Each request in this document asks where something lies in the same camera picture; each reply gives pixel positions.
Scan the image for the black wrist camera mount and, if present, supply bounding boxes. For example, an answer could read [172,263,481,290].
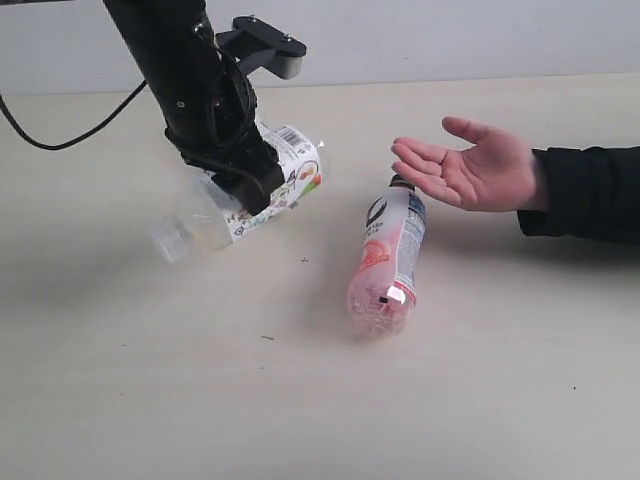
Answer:
[216,16,307,80]

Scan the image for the floral label clear bottle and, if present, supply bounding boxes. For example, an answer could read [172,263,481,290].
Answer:
[150,120,329,263]

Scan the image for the person's open hand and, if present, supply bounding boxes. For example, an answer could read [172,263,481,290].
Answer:
[391,116,549,213]

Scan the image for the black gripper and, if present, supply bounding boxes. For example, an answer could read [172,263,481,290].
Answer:
[105,1,284,215]

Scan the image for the pink drink bottle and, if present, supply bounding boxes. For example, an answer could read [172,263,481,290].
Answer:
[347,174,427,336]

